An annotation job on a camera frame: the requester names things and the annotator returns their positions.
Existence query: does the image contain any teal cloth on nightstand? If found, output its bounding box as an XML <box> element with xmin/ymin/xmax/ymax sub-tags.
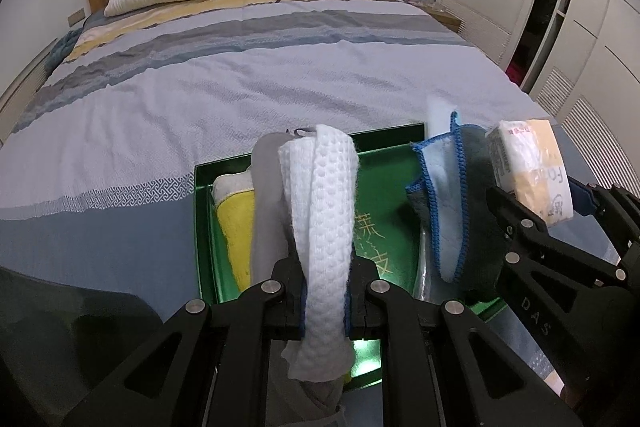
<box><xmin>44</xmin><ymin>28</ymin><xmax>82</xmax><ymax>76</ymax></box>

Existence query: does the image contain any dark camera stand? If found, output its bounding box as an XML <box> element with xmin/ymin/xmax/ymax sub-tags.
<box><xmin>1</xmin><ymin>268</ymin><xmax>163</xmax><ymax>426</ymax></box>

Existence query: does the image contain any yellow towel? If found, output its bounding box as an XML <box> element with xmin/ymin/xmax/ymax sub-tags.
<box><xmin>212</xmin><ymin>168</ymin><xmax>255</xmax><ymax>291</ymax></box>

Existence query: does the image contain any white folded cloth in tray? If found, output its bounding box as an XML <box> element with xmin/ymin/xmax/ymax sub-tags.
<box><xmin>424</xmin><ymin>95</ymin><xmax>457</xmax><ymax>139</ymax></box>

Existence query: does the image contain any grey fleece cloth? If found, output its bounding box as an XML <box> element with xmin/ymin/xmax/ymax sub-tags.
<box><xmin>250</xmin><ymin>132</ymin><xmax>346</xmax><ymax>426</ymax></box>

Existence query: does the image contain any striped bed cover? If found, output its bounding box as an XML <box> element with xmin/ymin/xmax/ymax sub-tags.
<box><xmin>1</xmin><ymin>0</ymin><xmax>544</xmax><ymax>317</ymax></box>

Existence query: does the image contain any right wooden nightstand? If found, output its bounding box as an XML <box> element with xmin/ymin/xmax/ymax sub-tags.
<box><xmin>421</xmin><ymin>2</ymin><xmax>462</xmax><ymax>34</ymax></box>

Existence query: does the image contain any dark grey blue-edged towel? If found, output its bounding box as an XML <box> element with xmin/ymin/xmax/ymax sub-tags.
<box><xmin>406</xmin><ymin>112</ymin><xmax>503</xmax><ymax>306</ymax></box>

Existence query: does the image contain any white textured cloth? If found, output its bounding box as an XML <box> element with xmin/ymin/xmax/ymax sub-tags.
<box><xmin>278</xmin><ymin>124</ymin><xmax>359</xmax><ymax>383</ymax></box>

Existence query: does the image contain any green tray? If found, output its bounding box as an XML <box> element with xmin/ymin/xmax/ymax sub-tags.
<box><xmin>192</xmin><ymin>120</ymin><xmax>507</xmax><ymax>396</ymax></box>

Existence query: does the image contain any tissue pack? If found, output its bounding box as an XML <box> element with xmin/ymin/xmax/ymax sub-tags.
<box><xmin>485</xmin><ymin>119</ymin><xmax>574</xmax><ymax>225</ymax></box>

